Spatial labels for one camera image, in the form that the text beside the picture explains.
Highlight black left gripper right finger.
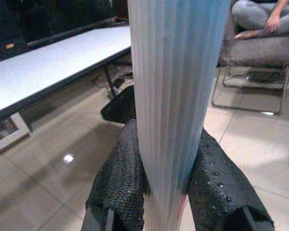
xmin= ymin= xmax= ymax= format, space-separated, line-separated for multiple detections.
xmin=187 ymin=128 xmax=276 ymax=231

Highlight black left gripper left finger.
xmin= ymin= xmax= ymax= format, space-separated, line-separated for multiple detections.
xmin=81 ymin=118 xmax=152 ymax=231

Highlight light blue handled red broom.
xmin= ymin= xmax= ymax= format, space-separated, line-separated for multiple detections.
xmin=127 ymin=0 xmax=232 ymax=231

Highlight person hand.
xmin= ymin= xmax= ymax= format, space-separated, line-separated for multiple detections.
xmin=263 ymin=10 xmax=284 ymax=34

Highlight black textured bag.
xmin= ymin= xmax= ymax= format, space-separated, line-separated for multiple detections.
xmin=100 ymin=85 xmax=137 ymax=124

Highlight long white table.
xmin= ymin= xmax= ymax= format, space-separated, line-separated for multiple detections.
xmin=0 ymin=24 xmax=133 ymax=121

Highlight person legs in grey leggings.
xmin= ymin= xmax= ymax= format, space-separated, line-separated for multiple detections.
xmin=231 ymin=0 xmax=289 ymax=35

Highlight white frame board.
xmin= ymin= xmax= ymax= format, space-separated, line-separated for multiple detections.
xmin=0 ymin=112 xmax=32 ymax=160

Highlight grey chair with metal frame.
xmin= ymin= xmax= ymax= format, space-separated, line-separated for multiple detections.
xmin=210 ymin=13 xmax=289 ymax=116

